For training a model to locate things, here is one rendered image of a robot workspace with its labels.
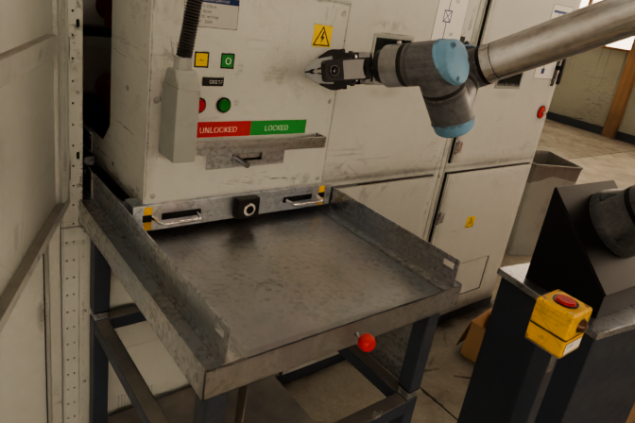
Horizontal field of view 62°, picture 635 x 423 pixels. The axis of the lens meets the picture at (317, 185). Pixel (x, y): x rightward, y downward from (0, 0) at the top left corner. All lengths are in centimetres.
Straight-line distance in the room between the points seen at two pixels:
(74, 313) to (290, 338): 76
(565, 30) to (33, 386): 150
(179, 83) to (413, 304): 63
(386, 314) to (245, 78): 58
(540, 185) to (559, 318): 241
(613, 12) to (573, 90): 850
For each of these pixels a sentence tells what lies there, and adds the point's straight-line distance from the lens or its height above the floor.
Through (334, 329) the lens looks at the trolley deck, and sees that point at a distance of 99.
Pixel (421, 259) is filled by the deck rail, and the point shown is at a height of 87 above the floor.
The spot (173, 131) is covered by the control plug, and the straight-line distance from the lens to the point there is 103.
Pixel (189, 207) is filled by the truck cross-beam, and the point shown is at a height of 91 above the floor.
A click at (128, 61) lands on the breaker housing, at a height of 121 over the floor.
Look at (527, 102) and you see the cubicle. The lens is 250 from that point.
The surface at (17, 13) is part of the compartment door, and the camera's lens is 105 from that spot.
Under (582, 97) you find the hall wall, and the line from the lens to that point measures 958.
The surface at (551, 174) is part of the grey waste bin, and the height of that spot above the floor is 58.
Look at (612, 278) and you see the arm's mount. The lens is 154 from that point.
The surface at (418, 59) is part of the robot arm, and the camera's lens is 110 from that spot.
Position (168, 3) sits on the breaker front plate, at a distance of 110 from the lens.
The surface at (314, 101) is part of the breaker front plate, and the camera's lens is 133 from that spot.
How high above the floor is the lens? 140
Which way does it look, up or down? 20 degrees down
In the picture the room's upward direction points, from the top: 9 degrees clockwise
